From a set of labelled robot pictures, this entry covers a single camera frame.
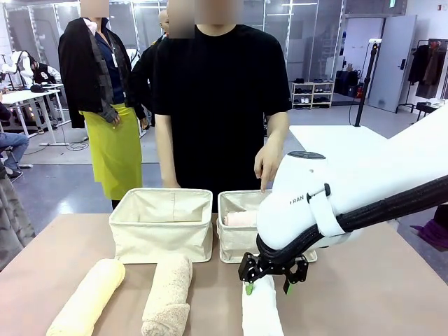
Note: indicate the clothes rack with dark coats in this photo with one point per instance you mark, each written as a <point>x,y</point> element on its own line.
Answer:
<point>425,66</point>

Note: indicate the black luggage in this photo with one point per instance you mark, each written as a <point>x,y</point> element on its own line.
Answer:
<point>346,82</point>

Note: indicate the person's left hand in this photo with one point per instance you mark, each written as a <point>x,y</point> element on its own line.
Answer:
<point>267,159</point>

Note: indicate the person's right forearm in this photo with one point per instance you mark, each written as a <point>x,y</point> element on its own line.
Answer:
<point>166,161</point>

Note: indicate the black cap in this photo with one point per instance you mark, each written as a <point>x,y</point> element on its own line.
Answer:
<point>38,88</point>

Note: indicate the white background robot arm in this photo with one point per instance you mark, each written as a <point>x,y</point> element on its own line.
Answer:
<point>17,64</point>

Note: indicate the bald person in black jacket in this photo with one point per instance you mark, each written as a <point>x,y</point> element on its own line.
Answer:
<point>143,84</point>

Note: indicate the person's right hand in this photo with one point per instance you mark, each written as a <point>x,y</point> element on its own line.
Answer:
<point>171,182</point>

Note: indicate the white shoe rack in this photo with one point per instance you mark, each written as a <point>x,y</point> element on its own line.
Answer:
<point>312,94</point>

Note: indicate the seated person in jeans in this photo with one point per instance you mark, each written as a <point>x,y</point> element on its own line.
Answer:
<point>14,141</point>

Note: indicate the purple cloth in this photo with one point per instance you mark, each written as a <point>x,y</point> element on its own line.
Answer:
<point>434,227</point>

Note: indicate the seated person with mask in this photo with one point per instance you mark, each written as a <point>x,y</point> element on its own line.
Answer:
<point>42,71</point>

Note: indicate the black utility cart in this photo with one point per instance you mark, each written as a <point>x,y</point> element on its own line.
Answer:
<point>423,108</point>

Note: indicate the red fire extinguisher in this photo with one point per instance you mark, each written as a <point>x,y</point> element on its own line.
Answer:
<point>359,92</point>

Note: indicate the black camera pole stand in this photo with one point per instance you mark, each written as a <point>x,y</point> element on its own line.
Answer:
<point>365,84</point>

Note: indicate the white towel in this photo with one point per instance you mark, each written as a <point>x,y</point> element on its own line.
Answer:
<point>260,311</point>

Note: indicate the white office desk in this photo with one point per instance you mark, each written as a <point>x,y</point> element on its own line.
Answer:
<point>24,96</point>

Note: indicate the person in yellow skirt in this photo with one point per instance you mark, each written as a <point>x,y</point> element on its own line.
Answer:
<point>115,147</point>

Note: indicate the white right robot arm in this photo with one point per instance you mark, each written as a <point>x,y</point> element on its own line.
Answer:
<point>301,196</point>

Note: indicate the grey door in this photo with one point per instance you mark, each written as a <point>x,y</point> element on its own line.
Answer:
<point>392,63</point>

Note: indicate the white side table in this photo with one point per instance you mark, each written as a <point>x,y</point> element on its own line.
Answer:
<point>332,140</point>

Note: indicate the person's left forearm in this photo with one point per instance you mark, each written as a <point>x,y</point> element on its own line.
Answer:
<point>278,129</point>

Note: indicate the grey fuzzy fabric cover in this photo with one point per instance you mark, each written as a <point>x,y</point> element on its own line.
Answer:
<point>15,224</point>

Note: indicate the pale pink towel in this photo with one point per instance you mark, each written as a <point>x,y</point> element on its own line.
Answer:
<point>241,218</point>

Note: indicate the person in black t-shirt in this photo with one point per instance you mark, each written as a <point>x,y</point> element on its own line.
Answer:
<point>217,105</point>

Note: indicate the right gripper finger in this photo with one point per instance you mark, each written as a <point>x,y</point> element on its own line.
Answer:
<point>249,269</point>
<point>297,271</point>

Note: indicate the beige terry rolled towel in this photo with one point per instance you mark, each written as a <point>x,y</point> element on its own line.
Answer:
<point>168,297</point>

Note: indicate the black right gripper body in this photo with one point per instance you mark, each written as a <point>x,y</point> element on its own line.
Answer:
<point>276,267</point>

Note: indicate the cream fabric storage basket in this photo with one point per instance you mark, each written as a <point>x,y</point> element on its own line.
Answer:
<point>234,245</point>
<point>164,241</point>

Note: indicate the pale yellow towel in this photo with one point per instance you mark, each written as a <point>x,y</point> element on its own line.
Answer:
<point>87,301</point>

